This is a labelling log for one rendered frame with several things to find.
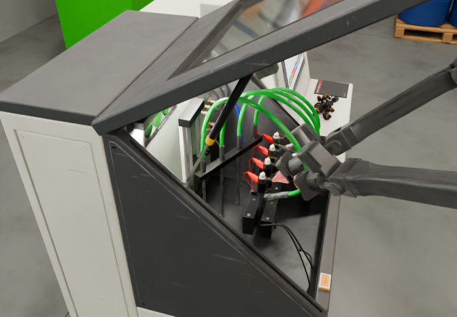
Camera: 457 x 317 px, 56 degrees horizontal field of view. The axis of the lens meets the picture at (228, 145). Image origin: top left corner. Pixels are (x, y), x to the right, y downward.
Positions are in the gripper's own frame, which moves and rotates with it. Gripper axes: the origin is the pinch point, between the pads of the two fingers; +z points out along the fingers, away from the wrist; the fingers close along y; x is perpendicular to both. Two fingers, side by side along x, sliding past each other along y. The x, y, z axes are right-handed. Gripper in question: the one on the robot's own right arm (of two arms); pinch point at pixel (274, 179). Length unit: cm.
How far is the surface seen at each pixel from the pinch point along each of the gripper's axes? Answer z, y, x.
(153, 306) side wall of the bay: 37, -5, 40
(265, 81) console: 0.7, 24.5, -32.0
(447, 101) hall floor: 45, -109, -316
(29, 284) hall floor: 172, 20, 18
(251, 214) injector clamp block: 14.3, -5.7, 4.1
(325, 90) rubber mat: 17, 0, -92
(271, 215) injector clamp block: 10.2, -10.1, 1.1
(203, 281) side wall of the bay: 12.3, -5.1, 36.2
